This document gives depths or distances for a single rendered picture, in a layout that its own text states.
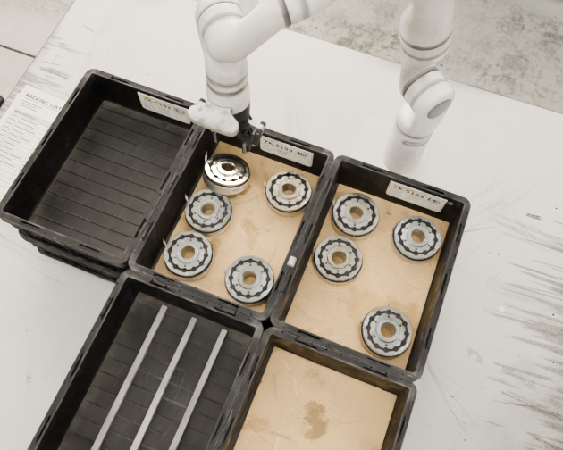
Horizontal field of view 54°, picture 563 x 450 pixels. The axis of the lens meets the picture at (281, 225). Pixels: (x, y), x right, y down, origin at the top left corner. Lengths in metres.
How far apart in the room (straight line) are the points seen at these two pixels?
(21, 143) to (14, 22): 1.36
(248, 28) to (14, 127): 0.95
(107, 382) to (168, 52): 0.93
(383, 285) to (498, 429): 0.40
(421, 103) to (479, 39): 1.59
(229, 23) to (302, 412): 0.72
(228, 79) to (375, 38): 1.80
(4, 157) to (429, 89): 1.06
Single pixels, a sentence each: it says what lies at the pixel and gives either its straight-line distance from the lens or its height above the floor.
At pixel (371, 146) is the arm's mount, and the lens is 1.50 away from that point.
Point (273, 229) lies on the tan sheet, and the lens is 1.23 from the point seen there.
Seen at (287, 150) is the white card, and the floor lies 0.90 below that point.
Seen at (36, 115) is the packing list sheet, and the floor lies 0.70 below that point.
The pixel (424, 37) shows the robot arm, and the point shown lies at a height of 1.24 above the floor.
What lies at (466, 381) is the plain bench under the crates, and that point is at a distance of 1.35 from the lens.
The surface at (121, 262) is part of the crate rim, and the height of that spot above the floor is 0.93.
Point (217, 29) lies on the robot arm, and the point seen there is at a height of 1.36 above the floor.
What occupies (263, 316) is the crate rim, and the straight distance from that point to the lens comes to 1.07.
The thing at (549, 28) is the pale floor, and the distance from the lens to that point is 2.96.
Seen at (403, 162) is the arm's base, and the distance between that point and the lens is 1.42.
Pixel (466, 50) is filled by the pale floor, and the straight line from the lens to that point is 2.73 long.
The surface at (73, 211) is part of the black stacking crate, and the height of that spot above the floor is 0.83.
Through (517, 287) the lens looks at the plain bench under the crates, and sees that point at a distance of 1.45.
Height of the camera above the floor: 1.97
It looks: 67 degrees down
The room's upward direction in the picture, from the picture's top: 3 degrees clockwise
